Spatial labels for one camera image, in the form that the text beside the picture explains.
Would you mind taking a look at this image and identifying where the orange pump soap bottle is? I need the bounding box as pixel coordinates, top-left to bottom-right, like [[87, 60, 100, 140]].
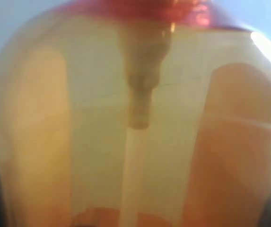
[[0, 0, 271, 227]]

